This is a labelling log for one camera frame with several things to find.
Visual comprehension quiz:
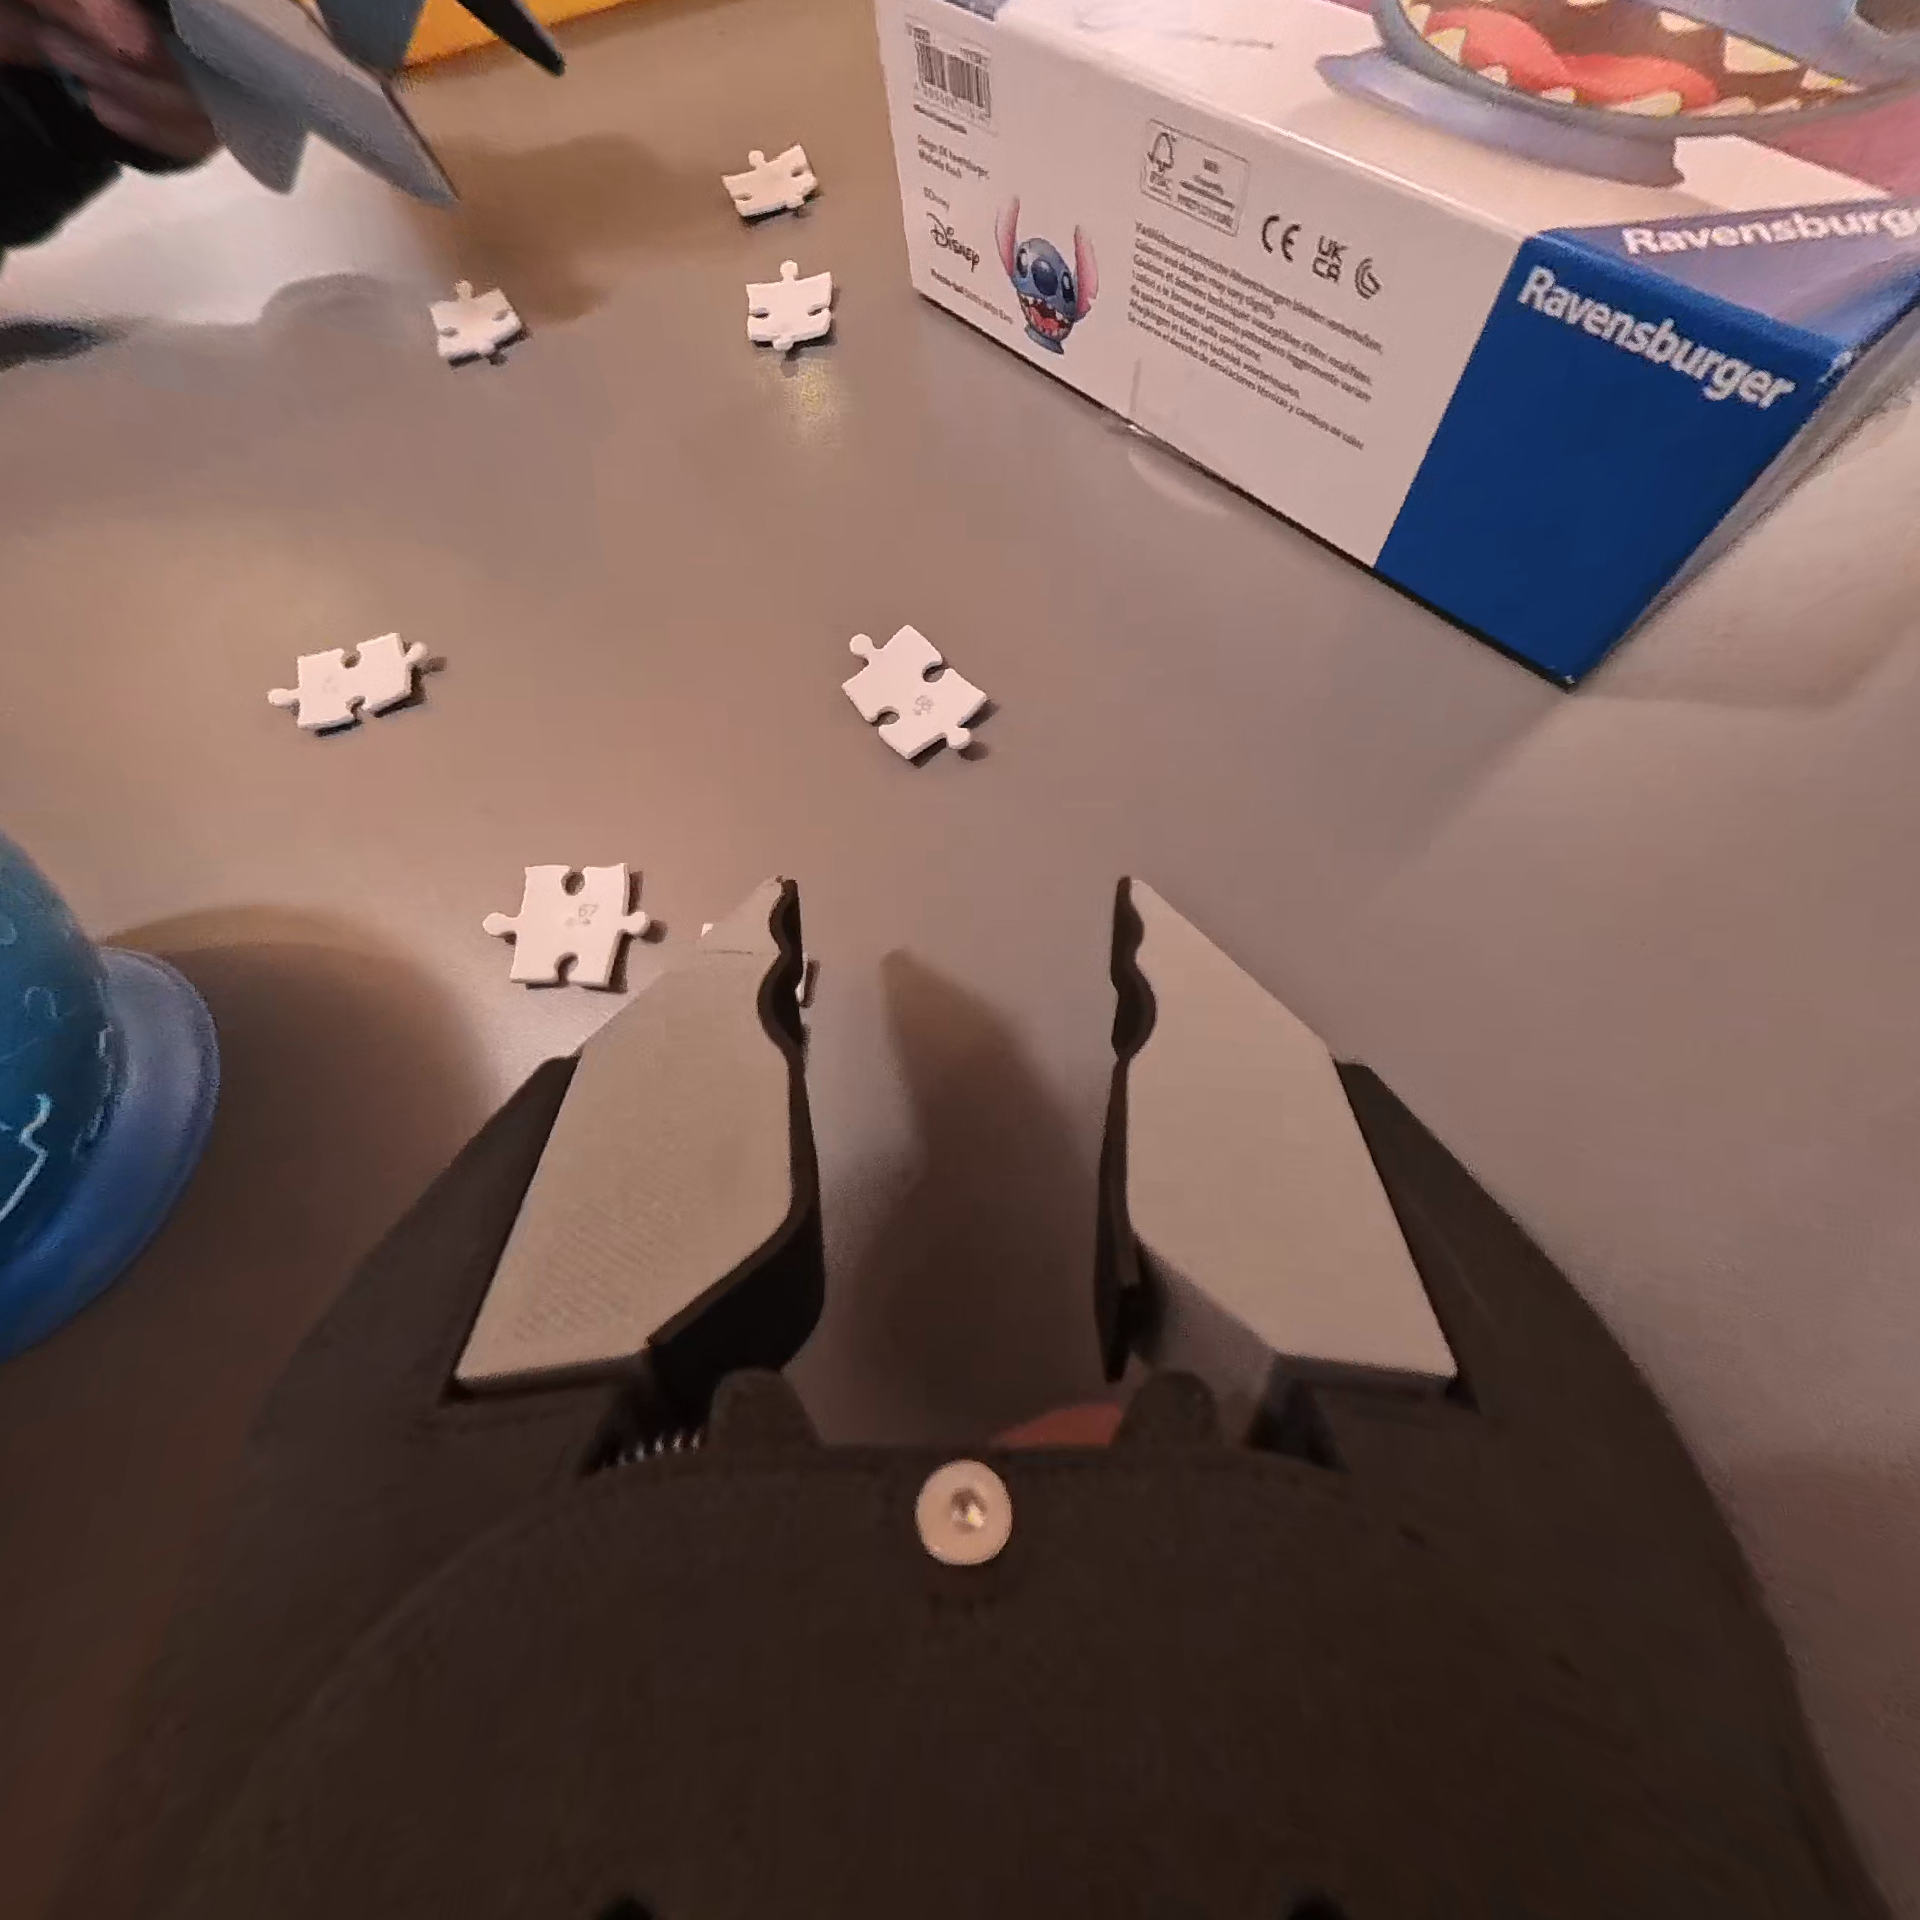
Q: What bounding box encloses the white double puzzle piece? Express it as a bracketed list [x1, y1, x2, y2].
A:
[266, 629, 431, 735]
[838, 622, 991, 762]

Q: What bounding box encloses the blue 3D puzzle ball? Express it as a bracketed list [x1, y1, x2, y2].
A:
[0, 941, 225, 1366]

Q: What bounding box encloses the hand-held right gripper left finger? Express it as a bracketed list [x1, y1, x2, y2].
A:
[451, 880, 828, 1407]

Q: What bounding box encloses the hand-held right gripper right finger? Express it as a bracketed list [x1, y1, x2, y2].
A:
[1089, 880, 1459, 1451]

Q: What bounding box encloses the person's left forearm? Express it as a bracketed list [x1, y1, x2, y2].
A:
[0, 0, 217, 264]

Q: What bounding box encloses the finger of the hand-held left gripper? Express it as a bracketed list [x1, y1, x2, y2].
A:
[447, 0, 569, 77]
[164, 0, 460, 205]

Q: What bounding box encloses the yellow plastic bin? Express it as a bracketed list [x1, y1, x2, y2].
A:
[398, 0, 632, 69]

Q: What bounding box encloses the white and blue puzzle box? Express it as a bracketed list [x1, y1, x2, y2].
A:
[875, 0, 1920, 692]

